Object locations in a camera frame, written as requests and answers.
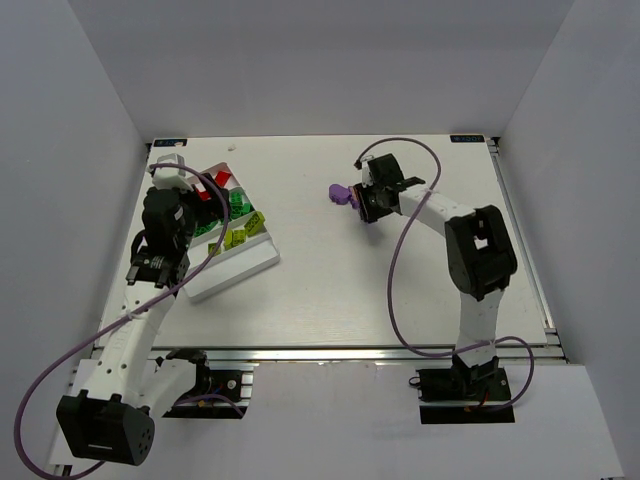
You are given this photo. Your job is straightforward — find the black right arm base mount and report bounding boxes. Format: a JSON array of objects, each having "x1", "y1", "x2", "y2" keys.
[{"x1": 408, "y1": 356, "x2": 515, "y2": 425}]

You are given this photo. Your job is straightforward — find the green long brick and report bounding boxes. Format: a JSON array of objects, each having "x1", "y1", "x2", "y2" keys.
[{"x1": 194, "y1": 220, "x2": 220, "y2": 238}]

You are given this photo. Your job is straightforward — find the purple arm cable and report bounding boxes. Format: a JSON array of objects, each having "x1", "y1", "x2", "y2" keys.
[
  {"x1": 13, "y1": 162, "x2": 231, "y2": 479},
  {"x1": 353, "y1": 137, "x2": 535, "y2": 410}
]

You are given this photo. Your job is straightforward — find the blue label sticker left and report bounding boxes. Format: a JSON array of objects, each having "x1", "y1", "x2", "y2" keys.
[{"x1": 152, "y1": 138, "x2": 188, "y2": 148}]

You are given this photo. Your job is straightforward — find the red sloped lego brick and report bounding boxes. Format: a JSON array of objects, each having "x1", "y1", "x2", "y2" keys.
[{"x1": 214, "y1": 170, "x2": 232, "y2": 187}]

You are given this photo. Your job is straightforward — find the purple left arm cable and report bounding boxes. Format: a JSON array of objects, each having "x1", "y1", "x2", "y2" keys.
[{"x1": 13, "y1": 162, "x2": 231, "y2": 479}]

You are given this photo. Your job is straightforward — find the white divided sorting tray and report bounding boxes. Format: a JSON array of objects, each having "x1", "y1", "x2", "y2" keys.
[{"x1": 183, "y1": 163, "x2": 280, "y2": 303}]

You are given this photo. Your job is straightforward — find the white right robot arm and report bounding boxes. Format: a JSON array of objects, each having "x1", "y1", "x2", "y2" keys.
[{"x1": 353, "y1": 154, "x2": 517, "y2": 395}]

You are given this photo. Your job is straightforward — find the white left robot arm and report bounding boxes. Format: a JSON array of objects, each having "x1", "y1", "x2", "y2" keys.
[{"x1": 56, "y1": 171, "x2": 231, "y2": 466}]

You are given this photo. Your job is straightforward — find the red rounded lego brick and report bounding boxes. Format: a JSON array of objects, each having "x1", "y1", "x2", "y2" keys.
[{"x1": 193, "y1": 187, "x2": 210, "y2": 202}]

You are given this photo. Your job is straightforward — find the blue label sticker right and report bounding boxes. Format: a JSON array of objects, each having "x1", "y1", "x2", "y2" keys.
[{"x1": 449, "y1": 134, "x2": 486, "y2": 144}]

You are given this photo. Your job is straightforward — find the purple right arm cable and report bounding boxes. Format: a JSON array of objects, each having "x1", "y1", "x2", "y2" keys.
[{"x1": 353, "y1": 137, "x2": 535, "y2": 410}]

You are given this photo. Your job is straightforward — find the lime lego brick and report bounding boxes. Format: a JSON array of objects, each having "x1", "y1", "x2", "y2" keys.
[
  {"x1": 224, "y1": 228, "x2": 247, "y2": 250},
  {"x1": 244, "y1": 211, "x2": 265, "y2": 236}
]

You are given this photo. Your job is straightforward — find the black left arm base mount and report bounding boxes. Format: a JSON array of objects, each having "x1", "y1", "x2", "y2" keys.
[{"x1": 155, "y1": 348, "x2": 247, "y2": 420}]

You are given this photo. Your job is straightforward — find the blue label sticker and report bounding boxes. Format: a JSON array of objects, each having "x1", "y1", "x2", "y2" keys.
[
  {"x1": 449, "y1": 134, "x2": 486, "y2": 144},
  {"x1": 152, "y1": 138, "x2": 188, "y2": 148}
]

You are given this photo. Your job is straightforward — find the purple rounded lego stack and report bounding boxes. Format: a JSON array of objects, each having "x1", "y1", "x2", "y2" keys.
[{"x1": 328, "y1": 184, "x2": 352, "y2": 205}]

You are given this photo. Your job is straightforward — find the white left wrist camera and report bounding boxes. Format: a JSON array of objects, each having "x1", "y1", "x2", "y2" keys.
[{"x1": 147, "y1": 153, "x2": 191, "y2": 192}]

